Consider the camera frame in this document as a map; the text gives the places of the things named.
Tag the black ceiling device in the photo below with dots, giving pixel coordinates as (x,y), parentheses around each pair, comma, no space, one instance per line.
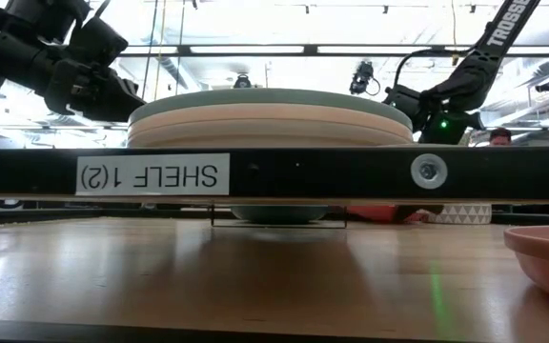
(546,86)

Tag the person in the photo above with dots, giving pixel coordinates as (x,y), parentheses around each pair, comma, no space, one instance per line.
(500,137)

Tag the black shelf rail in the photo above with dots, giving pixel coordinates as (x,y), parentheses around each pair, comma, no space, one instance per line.
(327,174)

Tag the pale green plate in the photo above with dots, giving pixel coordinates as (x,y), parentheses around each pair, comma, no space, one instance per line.
(270,97)

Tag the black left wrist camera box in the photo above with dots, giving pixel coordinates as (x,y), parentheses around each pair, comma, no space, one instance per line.
(98,43)

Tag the silver bolt with washer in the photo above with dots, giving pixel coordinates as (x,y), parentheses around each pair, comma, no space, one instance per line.
(428,171)

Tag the black overhead frame beam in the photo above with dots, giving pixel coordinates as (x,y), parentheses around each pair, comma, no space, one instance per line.
(255,49)

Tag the peach bowl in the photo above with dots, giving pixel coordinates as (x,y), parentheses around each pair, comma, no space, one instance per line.
(546,262)

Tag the dark green plate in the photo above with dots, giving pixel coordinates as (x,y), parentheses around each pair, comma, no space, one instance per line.
(279,214)

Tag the orange plate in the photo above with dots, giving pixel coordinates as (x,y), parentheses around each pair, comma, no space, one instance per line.
(370,213)

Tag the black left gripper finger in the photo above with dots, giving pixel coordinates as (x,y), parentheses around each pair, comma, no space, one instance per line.
(117,109)
(124,88)

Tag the white shelf label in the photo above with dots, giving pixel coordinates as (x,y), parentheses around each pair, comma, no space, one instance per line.
(153,174)

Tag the white patterned bowl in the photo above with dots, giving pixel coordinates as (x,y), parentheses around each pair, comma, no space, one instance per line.
(465,214)

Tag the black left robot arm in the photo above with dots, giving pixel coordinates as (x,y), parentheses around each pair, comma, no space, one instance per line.
(12,52)

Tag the round black ceiling camera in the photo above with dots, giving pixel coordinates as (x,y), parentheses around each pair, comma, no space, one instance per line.
(242,82)

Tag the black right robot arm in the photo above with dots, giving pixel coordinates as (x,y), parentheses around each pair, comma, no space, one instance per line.
(470,81)

